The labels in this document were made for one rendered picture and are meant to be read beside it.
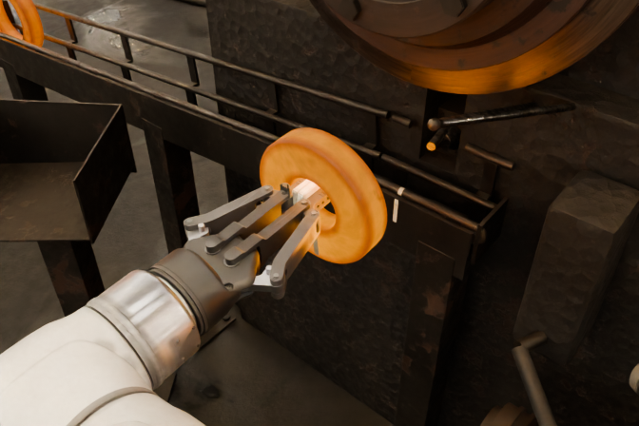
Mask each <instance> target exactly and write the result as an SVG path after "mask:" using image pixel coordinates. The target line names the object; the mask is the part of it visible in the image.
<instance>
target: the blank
mask: <svg viewBox="0 0 639 426"><path fill-rule="evenodd" d="M260 177H261V186H264V185H272V186H273V189H274V190H279V191H280V190H281V189H280V184H283V183H287V184H290V186H291V185H292V184H294V183H295V182H296V181H298V180H299V179H300V178H303V179H306V180H309V181H311V182H313V183H314V184H316V185H317V186H318V187H320V188H321V189H322V190H323V192H324V193H325V194H326V195H327V197H328V198H329V199H330V201H331V203H332V205H333V206H334V209H335V213H336V214H333V213H331V212H329V211H328V210H326V209H325V208H323V209H321V210H320V211H319V218H320V233H319V235H318V236H317V238H316V239H315V241H314V242H313V244H312V245H311V247H310V248H309V249H308V251H309V252H311V253H312V254H314V255H316V256H317V257H319V258H321V259H324V260H326V261H330V262H334V263H351V262H354V261H358V260H360V259H361V258H362V257H364V256H365V255H366V254H367V253H368V252H369V251H370V250H371V249H372V248H373V247H374V246H375V245H376V244H377V243H378V242H379V241H380V240H381V238H382V236H383V234H384V232H385V228H386V224H387V208H386V203H385V200H384V197H383V194H382V191H381V189H380V186H379V184H378V181H377V179H376V178H375V176H374V174H373V173H372V171H371V170H370V168H369V167H368V165H367V164H366V163H365V162H364V161H363V160H362V159H361V158H360V157H359V155H358V154H357V153H356V152H355V151H354V150H353V149H352V148H351V147H350V146H349V145H347V144H346V143H345V142H343V141H342V140H340V139H339V138H337V137H335V136H334V135H332V134H330V133H328V132H325V131H323V130H320V129H316V128H311V127H303V128H297V129H293V130H291V131H289V132H288V133H286V134H285V135H283V136H282V137H280V138H279V139H278V140H277V141H276V142H274V143H273V144H271V145H270V146H269V147H268V148H267V149H266V150H265V151H264V153H263V155H262V157H261V164H260Z"/></svg>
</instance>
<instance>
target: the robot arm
mask: <svg viewBox="0 0 639 426"><path fill-rule="evenodd" d="M280 189H281V190H280V191H279V190H274V189H273V186H272V185H264V186H262V187H260V188H258V189H256V190H254V191H252V192H250V193H248V194H246V195H244V196H242V197H240V198H238V199H237V200H234V201H232V202H230V203H227V204H225V205H223V206H221V207H219V208H217V209H215V210H213V211H211V212H209V213H206V214H203V215H200V216H195V217H191V218H187V219H185V220H184V230H185V234H186V237H187V243H186V244H185V245H184V248H178V249H175V250H173V251H172V252H171V253H169V254H168V255H167V256H165V257H164V258H163V259H161V260H160V261H158V262H157V263H156V264H154V265H153V266H151V267H150V268H149V269H148V271H145V270H139V269H137V270H134V271H132V272H130V273H129V274H127V275H126V276H125V277H123V278H122V279H121V280H119V281H117V282H116V283H115V284H113V285H112V286H111V287H109V288H108V289H107V290H106V291H105V292H103V293H102V294H101V295H99V296H98V297H97V298H93V299H92V300H90V301H89V302H88V303H87V305H85V306H84V307H82V308H81V309H79V310H78V311H76V312H74V313H73V314H71V315H69V316H67V317H64V318H62V319H59V320H56V321H53V322H51V323H48V324H46V325H44V326H43V327H41V328H40V329H38V330H36V331H35V332H33V333H31V334H30V335H28V336H26V337H25V338H23V339H21V340H20V341H19V342H17V343H16V344H14V345H13V346H11V348H9V349H8V350H7V351H5V352H4V353H2V354H1V355H0V426H205V425H204V424H202V423H201V422H200V421H199V420H198V419H196V418H195V417H193V416H191V415H190V414H188V413H186V412H184V411H182V410H180V409H178V408H175V407H173V406H172V405H170V404H169V403H167V402H166V401H164V400H163V399H161V398H160V397H159V396H157V395H156V394H155V393H154V392H153V390H154V389H156V388H158V387H159V386H160V385H162V384H163V382H164V380H165V379H166V378H168V377H169V376H170V375H171V374H172V373H173V372H174V371H176V370H177V369H178V368H179V367H180V366H181V365H182V364H183V363H185V362H186V361H187V360H188V359H189V358H190V357H192V356H193V355H194V354H195V353H196V352H197V351H198V350H199V347H200V344H201V339H200V336H203V335H204V334H205V333H206V332H207V331H208V330H210V329H211V328H212V327H213V326H214V325H215V324H216V323H218V322H219V321H220V320H221V319H222V318H223V317H225V316H226V315H227V313H228V312H229V311H230V309H231V308H232V306H233V305H234V304H235V303H236V302H237V301H239V300H242V299H245V298H248V297H250V296H251V295H252V294H253V293H254V292H255V291H261V292H271V295H272V297H273V298H274V299H276V300H279V299H281V298H283V297H284V294H285V288H286V284H287V280H288V279H289V278H290V276H291V275H292V273H293V272H294V270H295V269H296V267H297V266H298V264H299V263H300V261H301V260H302V258H303V257H304V255H305V254H306V252H307V251H308V249H309V248H310V247H311V245H312V244H313V242H314V241H315V239H316V238H317V236H318V235H319V233H320V213H319V211H320V210H321V209H323V208H324V207H325V206H326V205H327V204H328V203H330V199H329V198H328V197H327V195H326V194H325V193H324V192H323V190H322V189H321V188H320V187H318V186H317V185H316V184H314V183H313V182H311V181H309V180H306V179H303V178H300V179H299V180H298V181H296V182H295V183H294V184H292V185H291V186H290V184H287V183H283V184H280ZM261 200H262V202H261ZM280 247H282V249H281V250H280V252H279V253H278V254H277V256H276V258H275V259H274V260H273V263H272V266H271V265H267V266H266V269H265V270H264V271H263V273H262V274H261V275H259V270H260V268H261V267H262V266H264V265H265V264H266V262H267V259H268V258H269V257H270V256H271V255H272V254H273V253H274V252H276V251H277V250H278V249H279V248H280Z"/></svg>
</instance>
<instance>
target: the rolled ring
mask: <svg viewBox="0 0 639 426"><path fill-rule="evenodd" d="M9 1H10V2H11V4H12V5H13V7H14V8H15V10H16V12H17V14H18V16H19V18H20V21H21V24H22V27H23V35H22V34H20V33H19V32H18V31H17V30H16V28H15V27H14V26H13V25H12V23H11V22H10V20H9V18H8V16H7V14H6V12H5V9H4V6H3V2H2V0H0V31H1V32H4V33H6V34H8V35H11V36H13V37H16V38H19V39H21V40H24V41H27V42H29V43H32V44H34V45H36V46H39V47H41V46H43V42H44V32H43V26H42V23H41V19H40V16H39V14H38V11H37V9H36V7H35V6H34V4H33V2H32V0H9Z"/></svg>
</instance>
